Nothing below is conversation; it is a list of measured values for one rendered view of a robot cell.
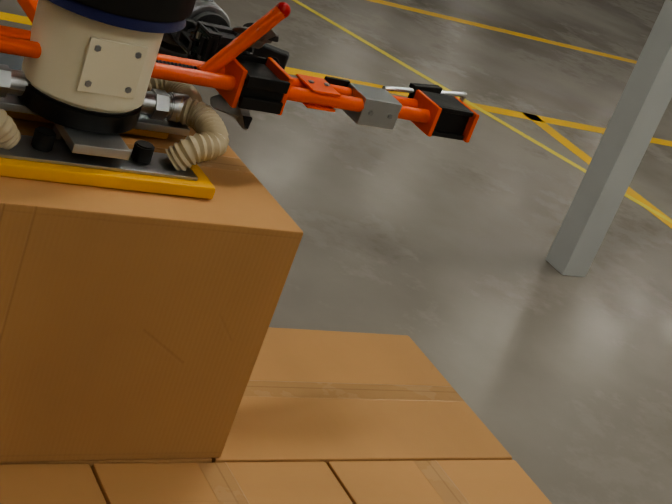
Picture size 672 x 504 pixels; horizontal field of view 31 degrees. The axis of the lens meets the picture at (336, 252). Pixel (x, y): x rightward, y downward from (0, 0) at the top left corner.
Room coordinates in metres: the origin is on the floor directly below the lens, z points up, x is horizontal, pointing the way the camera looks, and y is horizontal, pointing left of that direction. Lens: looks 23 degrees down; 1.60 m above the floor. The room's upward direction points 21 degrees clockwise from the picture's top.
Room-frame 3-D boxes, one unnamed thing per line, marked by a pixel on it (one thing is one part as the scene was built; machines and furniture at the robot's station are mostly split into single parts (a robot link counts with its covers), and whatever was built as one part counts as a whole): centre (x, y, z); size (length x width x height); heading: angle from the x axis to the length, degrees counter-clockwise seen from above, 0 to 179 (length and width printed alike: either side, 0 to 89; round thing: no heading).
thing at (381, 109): (1.86, 0.03, 1.07); 0.07 x 0.07 x 0.04; 36
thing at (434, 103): (1.94, -0.08, 1.08); 0.08 x 0.07 x 0.05; 126
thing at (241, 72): (1.74, 0.21, 1.08); 0.10 x 0.08 x 0.06; 36
